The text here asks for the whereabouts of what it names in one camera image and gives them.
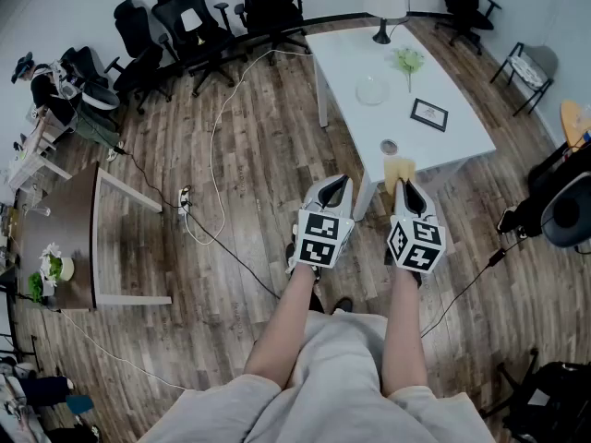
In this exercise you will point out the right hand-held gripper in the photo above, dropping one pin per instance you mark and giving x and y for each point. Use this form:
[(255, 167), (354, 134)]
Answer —
[(415, 247)]

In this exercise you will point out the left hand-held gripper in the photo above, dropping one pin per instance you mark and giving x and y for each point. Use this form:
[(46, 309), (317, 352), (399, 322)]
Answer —
[(318, 238)]

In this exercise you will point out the yellow sponge cloth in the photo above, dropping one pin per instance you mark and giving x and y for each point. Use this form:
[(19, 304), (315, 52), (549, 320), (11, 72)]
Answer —
[(397, 169)]

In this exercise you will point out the clear glass plate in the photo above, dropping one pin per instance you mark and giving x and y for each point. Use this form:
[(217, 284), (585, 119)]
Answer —
[(372, 90)]

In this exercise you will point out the person's left forearm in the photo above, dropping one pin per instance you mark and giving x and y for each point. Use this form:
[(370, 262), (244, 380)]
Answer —
[(284, 330)]

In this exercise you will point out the person's right forearm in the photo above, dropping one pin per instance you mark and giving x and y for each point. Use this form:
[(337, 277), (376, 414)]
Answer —
[(404, 335)]

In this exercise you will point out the white green artificial flowers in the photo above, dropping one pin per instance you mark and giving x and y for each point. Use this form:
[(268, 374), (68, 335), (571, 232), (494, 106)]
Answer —
[(408, 60)]

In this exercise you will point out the white power strip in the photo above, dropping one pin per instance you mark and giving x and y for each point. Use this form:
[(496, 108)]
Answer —
[(184, 201)]

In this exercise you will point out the grey rimmed black panel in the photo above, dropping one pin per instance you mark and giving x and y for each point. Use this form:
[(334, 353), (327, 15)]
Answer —
[(568, 210)]

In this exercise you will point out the folding chair with patterned cushion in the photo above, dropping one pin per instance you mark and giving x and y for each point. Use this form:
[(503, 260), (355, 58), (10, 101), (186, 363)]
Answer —
[(526, 69)]

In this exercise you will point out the yellow round table black base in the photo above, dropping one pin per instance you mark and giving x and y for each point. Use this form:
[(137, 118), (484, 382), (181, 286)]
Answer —
[(572, 123)]

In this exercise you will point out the person's beige shirt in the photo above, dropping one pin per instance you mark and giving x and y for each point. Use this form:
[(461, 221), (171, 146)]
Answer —
[(341, 386)]

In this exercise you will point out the white shade table lamp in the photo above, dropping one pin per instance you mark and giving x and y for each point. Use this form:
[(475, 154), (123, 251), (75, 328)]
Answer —
[(385, 0)]

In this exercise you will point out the black office chair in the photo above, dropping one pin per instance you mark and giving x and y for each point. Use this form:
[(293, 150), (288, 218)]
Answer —
[(466, 3), (554, 395), (203, 35), (136, 39), (268, 3)]

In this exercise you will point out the small white lamp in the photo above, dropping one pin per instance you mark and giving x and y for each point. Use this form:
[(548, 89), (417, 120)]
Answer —
[(190, 20)]

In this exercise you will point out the grey shell office chair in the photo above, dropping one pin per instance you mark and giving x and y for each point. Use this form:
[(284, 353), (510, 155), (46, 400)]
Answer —
[(104, 97)]

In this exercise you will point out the brown table with white legs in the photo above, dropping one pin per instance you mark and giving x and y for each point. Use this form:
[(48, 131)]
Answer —
[(69, 229)]

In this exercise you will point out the clear glass cup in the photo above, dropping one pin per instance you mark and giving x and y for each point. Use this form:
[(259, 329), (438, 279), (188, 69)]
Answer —
[(41, 211)]

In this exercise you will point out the small white desk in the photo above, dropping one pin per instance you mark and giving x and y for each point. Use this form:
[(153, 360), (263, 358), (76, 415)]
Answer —
[(27, 169)]

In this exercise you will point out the small green plant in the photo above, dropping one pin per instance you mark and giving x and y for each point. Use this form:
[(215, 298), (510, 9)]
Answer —
[(36, 286)]

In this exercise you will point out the pile of bags and clothes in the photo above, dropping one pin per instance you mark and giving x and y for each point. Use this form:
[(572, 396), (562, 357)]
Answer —
[(46, 390)]

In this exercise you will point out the black picture frame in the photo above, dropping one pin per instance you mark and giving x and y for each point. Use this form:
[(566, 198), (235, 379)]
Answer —
[(429, 114)]

